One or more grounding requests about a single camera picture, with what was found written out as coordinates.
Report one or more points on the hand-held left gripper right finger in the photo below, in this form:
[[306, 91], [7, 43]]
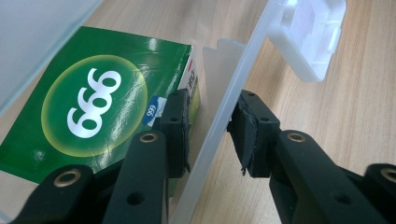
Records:
[[305, 174]]

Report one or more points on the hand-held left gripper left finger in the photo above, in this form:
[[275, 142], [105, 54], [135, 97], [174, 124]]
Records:
[[146, 174]]

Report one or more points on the clear plastic storage box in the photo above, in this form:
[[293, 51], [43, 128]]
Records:
[[221, 124]]

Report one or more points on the green cardboard box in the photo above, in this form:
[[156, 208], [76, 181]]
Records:
[[93, 93]]

